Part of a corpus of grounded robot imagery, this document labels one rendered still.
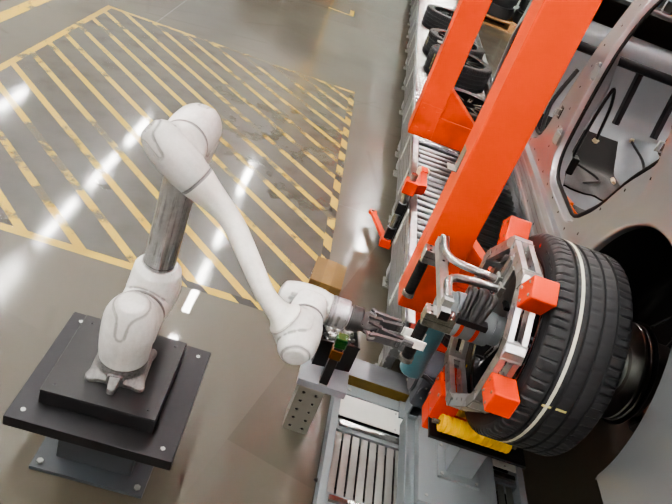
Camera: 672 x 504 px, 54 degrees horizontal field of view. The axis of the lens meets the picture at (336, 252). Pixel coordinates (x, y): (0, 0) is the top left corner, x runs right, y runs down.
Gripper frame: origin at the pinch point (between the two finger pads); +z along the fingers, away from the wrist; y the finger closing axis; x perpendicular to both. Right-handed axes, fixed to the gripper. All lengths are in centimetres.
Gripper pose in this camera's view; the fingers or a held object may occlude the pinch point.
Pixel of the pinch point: (413, 338)
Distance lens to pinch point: 194.1
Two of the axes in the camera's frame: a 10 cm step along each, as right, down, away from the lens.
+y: -1.2, 5.1, -8.5
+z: 9.4, 3.3, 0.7
